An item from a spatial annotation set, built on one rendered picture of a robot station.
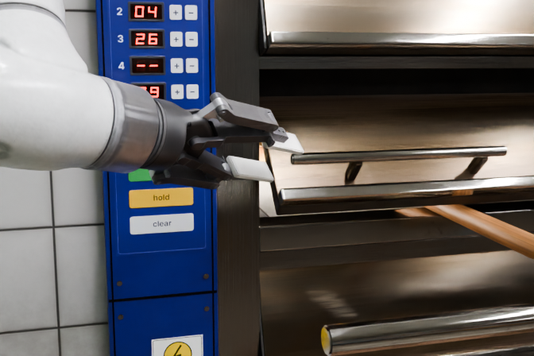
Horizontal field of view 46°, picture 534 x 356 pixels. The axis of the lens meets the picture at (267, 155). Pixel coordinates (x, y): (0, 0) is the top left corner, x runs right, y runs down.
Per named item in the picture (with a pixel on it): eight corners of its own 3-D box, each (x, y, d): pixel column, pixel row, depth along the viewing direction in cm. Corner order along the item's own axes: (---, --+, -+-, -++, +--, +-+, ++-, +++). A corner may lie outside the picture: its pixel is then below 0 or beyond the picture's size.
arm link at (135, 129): (52, 116, 65) (102, 125, 69) (75, 187, 60) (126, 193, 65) (98, 55, 61) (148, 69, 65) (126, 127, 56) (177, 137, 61)
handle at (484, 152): (284, 183, 90) (282, 174, 91) (490, 173, 98) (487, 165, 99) (293, 160, 85) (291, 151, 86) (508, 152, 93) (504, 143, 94)
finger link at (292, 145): (254, 129, 77) (258, 125, 76) (291, 137, 82) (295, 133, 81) (264, 148, 75) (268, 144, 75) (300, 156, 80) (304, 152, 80)
